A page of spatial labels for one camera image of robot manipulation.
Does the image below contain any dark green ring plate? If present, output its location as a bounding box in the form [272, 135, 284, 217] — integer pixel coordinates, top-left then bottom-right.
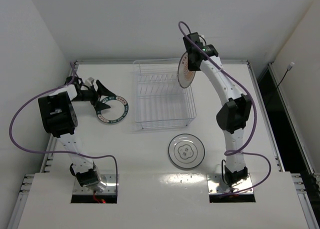
[96, 95, 129, 125]

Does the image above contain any orange sunburst plate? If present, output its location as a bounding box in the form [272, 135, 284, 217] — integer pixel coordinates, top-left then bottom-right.
[177, 52, 196, 89]

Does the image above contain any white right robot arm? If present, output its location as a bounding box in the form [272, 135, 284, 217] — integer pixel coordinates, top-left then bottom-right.
[183, 32, 252, 187]

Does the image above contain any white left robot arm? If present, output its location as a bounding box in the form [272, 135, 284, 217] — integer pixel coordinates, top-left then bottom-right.
[38, 76, 115, 193]

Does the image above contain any white plate green rim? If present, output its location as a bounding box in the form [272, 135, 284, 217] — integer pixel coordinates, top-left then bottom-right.
[167, 133, 206, 171]

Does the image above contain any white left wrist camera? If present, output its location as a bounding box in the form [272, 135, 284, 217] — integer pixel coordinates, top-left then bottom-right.
[84, 77, 95, 87]

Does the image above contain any white wire dish rack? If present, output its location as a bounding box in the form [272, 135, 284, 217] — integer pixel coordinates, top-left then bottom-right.
[132, 58, 197, 130]

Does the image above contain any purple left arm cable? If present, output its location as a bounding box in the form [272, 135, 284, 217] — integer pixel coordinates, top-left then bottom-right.
[9, 61, 119, 190]

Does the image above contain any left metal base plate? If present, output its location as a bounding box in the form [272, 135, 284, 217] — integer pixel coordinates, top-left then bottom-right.
[72, 174, 119, 196]

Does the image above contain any metal base plate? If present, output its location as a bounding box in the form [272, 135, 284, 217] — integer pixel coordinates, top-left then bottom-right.
[206, 173, 254, 196]
[72, 174, 119, 196]

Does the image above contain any black cable white connector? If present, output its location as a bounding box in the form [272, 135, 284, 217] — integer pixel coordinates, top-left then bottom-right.
[275, 61, 295, 90]

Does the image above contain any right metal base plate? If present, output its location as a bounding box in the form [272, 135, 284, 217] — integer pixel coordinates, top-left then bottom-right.
[206, 173, 254, 196]

